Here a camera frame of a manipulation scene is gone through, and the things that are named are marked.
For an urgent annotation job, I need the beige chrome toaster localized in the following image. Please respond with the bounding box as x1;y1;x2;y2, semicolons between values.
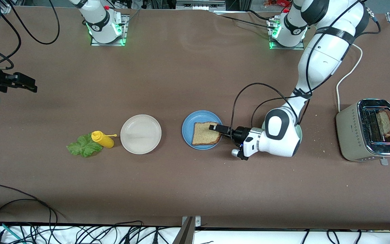
335;98;390;166

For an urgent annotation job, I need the red object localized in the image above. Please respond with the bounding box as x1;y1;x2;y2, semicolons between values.
264;0;292;8

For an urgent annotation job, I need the green lettuce leaf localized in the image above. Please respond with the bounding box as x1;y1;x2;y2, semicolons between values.
66;133;104;158

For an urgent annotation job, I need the white toaster power cable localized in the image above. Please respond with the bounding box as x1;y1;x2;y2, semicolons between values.
337;43;364;113

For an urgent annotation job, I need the white round plate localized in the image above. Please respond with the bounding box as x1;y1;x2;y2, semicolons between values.
120;115;162;155

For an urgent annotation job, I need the teal cable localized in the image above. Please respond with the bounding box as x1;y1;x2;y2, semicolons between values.
0;220;26;244

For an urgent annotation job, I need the grey metal box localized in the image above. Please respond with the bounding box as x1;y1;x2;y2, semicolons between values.
176;0;228;11

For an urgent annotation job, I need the blue round plate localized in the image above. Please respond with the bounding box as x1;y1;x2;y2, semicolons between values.
182;110;223;150

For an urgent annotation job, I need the yellow squeeze bottle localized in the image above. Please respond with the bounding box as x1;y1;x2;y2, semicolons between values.
91;130;117;149

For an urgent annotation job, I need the brown bread slice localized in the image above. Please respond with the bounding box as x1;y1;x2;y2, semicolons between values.
192;122;222;146
376;110;390;138

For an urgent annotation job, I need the aluminium bracket post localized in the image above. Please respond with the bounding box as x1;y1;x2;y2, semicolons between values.
173;216;201;244

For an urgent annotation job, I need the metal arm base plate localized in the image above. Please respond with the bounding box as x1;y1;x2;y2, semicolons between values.
90;14;129;46
269;19;305;50

